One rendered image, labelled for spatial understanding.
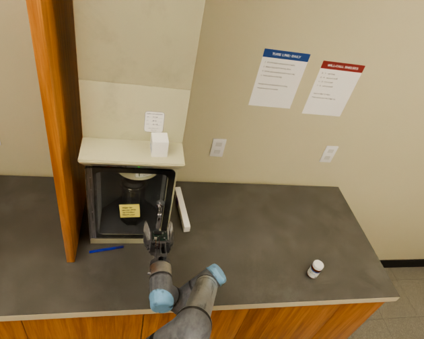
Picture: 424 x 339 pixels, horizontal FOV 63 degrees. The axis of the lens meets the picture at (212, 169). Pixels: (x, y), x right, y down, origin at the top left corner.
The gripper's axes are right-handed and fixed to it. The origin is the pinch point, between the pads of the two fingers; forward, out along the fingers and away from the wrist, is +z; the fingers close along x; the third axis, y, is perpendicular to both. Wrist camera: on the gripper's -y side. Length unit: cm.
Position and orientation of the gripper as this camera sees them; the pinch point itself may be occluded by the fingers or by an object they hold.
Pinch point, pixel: (157, 224)
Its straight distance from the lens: 139.5
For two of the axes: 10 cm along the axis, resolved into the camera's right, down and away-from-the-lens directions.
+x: -9.7, -0.4, -2.2
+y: 1.8, -7.4, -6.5
